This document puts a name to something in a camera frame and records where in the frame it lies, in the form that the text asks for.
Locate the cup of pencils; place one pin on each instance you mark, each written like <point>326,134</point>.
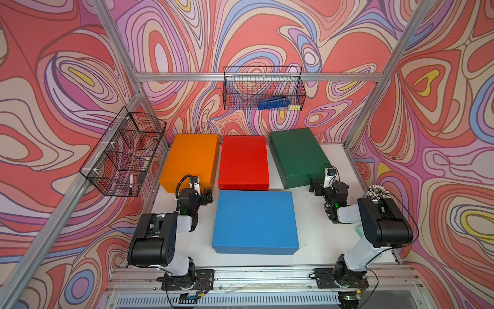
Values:
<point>377,192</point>

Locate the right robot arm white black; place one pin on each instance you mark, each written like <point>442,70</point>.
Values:
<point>384,228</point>

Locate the orange shoebox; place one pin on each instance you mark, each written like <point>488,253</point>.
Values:
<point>191,154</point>

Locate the aluminium front rail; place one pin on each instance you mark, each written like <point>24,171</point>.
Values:
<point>300,286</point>

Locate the red shoebox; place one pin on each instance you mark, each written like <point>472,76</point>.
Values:
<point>244,164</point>

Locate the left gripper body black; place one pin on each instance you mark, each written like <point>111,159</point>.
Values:
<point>202,200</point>

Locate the blue shoebox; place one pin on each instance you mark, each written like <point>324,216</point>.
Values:
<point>255,222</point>

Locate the black wire basket back wall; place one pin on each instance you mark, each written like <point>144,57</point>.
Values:
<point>245,86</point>

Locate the blue tool in basket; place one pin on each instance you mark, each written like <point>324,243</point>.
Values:
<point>275,102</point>

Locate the marker pen in basket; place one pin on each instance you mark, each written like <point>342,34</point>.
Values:
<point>131,178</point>

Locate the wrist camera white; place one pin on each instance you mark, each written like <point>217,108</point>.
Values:
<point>330,176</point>
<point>195,184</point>

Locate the black wire basket left wall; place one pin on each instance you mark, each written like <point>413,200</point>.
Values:
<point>127,146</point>

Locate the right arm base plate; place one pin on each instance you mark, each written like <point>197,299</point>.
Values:
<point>329,278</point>

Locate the black wire basket wall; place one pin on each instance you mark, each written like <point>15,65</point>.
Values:
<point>127,146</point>
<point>245,86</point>

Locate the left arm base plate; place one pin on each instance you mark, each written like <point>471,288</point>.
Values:
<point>188,280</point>

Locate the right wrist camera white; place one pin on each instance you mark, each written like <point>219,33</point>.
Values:
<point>330,176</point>

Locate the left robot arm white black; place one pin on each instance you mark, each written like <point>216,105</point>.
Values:
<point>154,241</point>

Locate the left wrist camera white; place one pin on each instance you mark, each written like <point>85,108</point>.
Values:
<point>195,184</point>

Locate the small teal clock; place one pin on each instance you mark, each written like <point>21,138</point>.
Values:
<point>360,231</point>

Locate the green shoebox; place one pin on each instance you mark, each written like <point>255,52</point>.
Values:
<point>298,157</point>

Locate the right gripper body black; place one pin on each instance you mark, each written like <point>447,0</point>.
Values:
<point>321,191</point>

